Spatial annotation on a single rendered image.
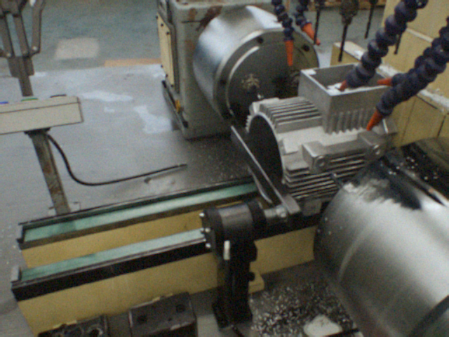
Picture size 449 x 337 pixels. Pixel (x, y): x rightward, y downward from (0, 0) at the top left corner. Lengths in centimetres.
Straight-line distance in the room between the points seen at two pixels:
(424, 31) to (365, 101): 22
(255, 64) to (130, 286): 49
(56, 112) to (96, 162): 33
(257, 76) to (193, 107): 29
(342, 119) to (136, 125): 73
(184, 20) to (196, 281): 60
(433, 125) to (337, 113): 14
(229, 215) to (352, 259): 17
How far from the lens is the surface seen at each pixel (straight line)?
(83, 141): 121
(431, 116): 66
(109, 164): 109
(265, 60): 86
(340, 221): 48
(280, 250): 76
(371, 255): 45
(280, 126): 63
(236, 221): 55
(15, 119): 81
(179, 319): 67
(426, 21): 85
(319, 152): 62
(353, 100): 66
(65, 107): 80
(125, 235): 77
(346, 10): 60
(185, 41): 103
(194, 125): 113
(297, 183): 64
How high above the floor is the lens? 141
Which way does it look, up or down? 37 degrees down
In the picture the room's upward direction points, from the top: straight up
